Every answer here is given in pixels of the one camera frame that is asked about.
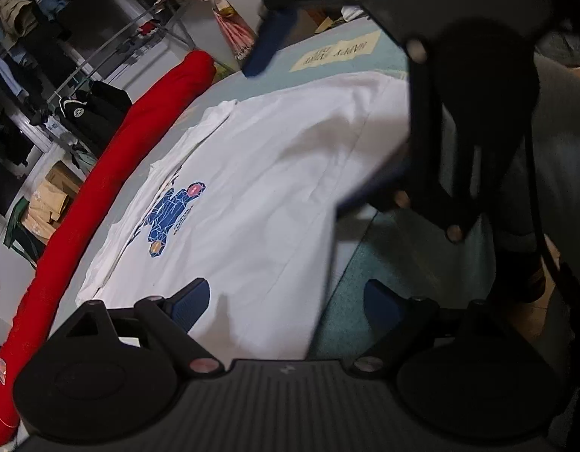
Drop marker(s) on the metal drying rack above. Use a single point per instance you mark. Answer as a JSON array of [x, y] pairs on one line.
[[106, 47]]

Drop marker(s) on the white bear print shirt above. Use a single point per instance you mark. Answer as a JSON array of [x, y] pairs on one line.
[[271, 150]]

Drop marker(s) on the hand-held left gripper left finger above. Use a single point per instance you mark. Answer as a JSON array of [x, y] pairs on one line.
[[193, 301]]

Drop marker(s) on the green frame stand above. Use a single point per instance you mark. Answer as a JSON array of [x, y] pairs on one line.
[[21, 235]]

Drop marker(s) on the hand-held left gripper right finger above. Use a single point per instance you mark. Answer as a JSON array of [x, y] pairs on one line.
[[382, 303]]

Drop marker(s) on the small red item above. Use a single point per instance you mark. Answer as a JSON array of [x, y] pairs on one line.
[[148, 28]]

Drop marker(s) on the bed with green plaid sheet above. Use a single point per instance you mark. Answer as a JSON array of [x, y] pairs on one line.
[[412, 263]]

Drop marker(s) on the red rolled quilt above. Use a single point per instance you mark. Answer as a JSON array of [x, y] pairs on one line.
[[106, 174]]

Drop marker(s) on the grey-green hanging garment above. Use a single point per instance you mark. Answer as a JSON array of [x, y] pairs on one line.
[[83, 157]]

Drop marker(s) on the cardboard box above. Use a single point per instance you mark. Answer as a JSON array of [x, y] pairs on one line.
[[66, 179]]

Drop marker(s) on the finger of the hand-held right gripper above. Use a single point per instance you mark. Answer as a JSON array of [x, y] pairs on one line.
[[271, 42], [426, 174]]

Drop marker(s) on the beige hanging jacket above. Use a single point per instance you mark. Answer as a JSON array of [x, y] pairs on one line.
[[12, 12]]

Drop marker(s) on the pink tied curtain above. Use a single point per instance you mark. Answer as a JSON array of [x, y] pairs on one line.
[[224, 23]]

